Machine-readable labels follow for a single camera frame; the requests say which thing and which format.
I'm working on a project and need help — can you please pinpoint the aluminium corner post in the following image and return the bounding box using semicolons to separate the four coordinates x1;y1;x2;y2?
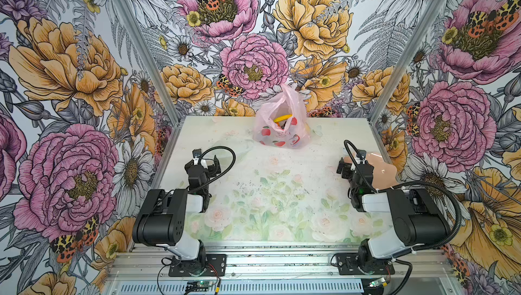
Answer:
96;0;182;127
368;0;469;125

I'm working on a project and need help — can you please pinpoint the right aluminium corner post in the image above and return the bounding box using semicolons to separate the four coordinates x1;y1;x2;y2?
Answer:
368;0;469;125

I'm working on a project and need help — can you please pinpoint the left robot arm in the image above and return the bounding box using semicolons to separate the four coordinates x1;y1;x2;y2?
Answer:
132;149;221;277

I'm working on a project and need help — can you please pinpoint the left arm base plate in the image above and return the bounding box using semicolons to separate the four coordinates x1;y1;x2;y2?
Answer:
168;254;227;277

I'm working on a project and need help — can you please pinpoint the green circuit board right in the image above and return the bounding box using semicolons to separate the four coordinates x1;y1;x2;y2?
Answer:
362;277;387;289

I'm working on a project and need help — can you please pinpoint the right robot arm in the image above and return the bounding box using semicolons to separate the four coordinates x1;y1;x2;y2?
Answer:
336;153;450;275

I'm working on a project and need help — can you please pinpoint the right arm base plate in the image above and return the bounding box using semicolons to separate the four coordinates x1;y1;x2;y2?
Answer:
331;252;395;276

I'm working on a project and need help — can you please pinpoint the green circuit board left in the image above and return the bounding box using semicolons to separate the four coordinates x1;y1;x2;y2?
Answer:
184;281;221;295

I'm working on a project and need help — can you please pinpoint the yellow banana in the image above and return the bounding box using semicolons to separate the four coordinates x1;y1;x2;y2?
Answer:
274;115;293;124

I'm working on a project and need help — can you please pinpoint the green circuit board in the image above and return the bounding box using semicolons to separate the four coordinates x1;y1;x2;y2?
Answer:
362;277;387;289
184;281;221;295

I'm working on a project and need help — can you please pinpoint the aluminium front rail frame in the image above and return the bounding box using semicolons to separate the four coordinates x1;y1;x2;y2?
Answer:
101;241;465;295

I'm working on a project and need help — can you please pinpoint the pink scalloped bowl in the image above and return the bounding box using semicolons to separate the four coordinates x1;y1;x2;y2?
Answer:
344;153;398;192

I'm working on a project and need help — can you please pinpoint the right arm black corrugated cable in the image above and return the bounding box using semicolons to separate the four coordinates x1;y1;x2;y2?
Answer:
343;139;463;295

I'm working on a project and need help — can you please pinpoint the left aluminium corner post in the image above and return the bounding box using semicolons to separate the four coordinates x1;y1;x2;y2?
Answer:
96;0;182;127

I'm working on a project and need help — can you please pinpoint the pink plastic bag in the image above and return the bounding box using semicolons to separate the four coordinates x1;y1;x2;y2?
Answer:
253;85;311;149

